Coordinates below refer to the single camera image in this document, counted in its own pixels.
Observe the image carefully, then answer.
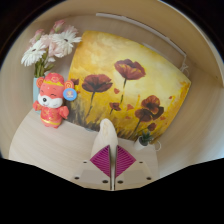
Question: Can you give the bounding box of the white light bar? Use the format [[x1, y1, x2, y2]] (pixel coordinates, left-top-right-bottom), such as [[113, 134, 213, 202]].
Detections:
[[95, 12, 188, 58]]

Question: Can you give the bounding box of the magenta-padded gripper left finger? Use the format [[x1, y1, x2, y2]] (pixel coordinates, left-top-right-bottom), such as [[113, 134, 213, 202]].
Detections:
[[71, 144, 114, 192]]

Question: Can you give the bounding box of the light blue vase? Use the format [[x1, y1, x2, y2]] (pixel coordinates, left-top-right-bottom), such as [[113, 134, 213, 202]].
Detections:
[[32, 77, 43, 104]]

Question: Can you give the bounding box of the small plant in white pot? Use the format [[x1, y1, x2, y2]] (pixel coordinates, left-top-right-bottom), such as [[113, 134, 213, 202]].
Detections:
[[133, 129, 158, 152]]

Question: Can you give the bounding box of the red plush mouse toy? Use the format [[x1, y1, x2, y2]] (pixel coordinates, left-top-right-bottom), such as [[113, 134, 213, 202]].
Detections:
[[32, 72, 78, 129]]

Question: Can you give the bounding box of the yellow poppy flower painting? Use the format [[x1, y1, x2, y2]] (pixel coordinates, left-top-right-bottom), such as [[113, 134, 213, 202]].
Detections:
[[66, 30, 192, 143]]

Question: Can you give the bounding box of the pink and white flower bouquet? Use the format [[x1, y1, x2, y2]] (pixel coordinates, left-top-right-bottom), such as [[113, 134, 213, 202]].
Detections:
[[20, 19, 83, 78]]

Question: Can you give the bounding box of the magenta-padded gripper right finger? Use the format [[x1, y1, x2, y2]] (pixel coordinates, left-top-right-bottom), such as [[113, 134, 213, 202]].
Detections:
[[114, 144, 155, 192]]

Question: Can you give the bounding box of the cream towel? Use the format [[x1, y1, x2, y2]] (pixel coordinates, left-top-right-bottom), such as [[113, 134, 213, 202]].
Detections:
[[89, 118, 159, 168]]

